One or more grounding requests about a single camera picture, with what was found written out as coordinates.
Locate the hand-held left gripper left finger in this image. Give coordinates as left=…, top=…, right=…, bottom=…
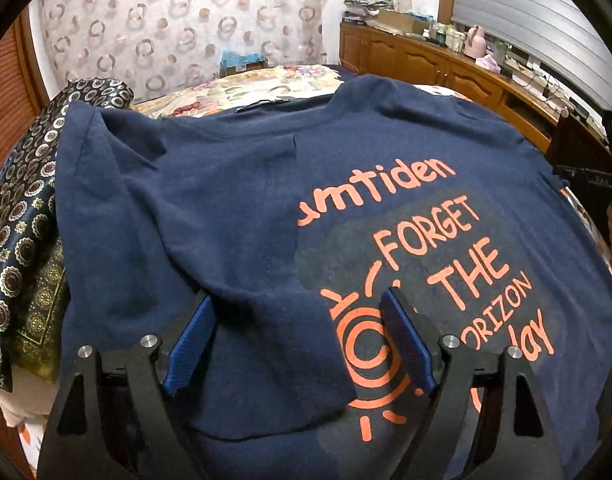
left=36, top=292, right=217, bottom=480

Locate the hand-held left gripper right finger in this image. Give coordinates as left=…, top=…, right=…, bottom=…
left=378, top=282, right=567, bottom=480

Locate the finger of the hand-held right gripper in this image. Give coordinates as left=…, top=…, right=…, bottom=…
left=553, top=164, right=612, bottom=190

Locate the navy printed t-shirt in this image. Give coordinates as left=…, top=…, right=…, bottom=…
left=56, top=74, right=612, bottom=480

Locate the beige pillow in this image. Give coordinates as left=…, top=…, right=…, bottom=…
left=0, top=365, right=61, bottom=428

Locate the pink kettle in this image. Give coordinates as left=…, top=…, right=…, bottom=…
left=463, top=25, right=487, bottom=58

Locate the grey window blind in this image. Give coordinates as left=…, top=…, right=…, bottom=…
left=453, top=0, right=612, bottom=111

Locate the orange fruit print blanket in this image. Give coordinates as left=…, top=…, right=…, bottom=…
left=16, top=82, right=612, bottom=480

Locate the dark medallion patterned folded quilt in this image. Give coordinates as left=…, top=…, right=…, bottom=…
left=0, top=77, right=135, bottom=391

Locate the group of small bottles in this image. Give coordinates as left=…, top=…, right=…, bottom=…
left=426, top=22, right=464, bottom=51

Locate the wooden cabinet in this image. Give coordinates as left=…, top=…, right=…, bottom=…
left=338, top=20, right=612, bottom=161

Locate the floral bedsheet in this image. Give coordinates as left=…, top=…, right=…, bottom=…
left=130, top=64, right=357, bottom=121

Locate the cardboard box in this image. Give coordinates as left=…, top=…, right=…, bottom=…
left=376, top=8, right=429, bottom=35

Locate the blue box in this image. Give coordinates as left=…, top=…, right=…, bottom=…
left=220, top=50, right=267, bottom=77

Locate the pile of folded cloths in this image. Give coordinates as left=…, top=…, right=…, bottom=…
left=342, top=0, right=381, bottom=18

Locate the wooden louvred door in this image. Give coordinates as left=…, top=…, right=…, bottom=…
left=0, top=25, right=51, bottom=201

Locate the circle patterned sheer curtain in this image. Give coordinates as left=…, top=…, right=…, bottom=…
left=36, top=0, right=334, bottom=106

